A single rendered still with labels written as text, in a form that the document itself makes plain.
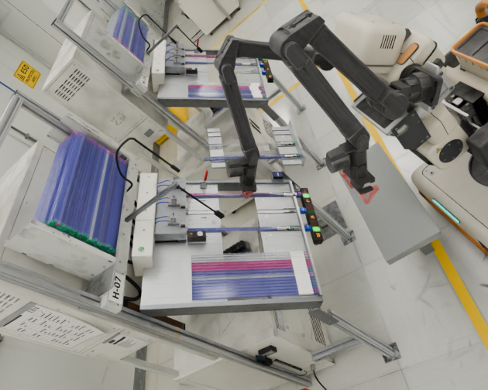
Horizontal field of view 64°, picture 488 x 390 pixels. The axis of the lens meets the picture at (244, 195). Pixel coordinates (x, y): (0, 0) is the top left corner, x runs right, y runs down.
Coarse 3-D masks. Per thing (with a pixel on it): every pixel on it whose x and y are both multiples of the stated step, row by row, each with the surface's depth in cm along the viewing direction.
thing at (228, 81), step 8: (224, 64) 136; (224, 72) 136; (232, 72) 137; (224, 80) 140; (232, 80) 139; (224, 88) 144; (232, 88) 143; (232, 96) 145; (240, 96) 146; (232, 104) 147; (240, 104) 148; (232, 112) 149; (240, 112) 150; (240, 120) 152; (248, 120) 153; (240, 128) 154; (248, 128) 155; (240, 136) 156; (248, 136) 156; (240, 144) 162; (248, 144) 158; (248, 152) 160; (256, 152) 161; (248, 160) 162
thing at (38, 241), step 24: (0, 120) 143; (72, 120) 165; (0, 144) 137; (24, 240) 128; (48, 240) 129; (72, 240) 132; (48, 264) 138; (72, 264) 139; (96, 264) 141; (96, 288) 142; (120, 288) 142; (312, 312) 153; (312, 360) 191; (384, 360) 200
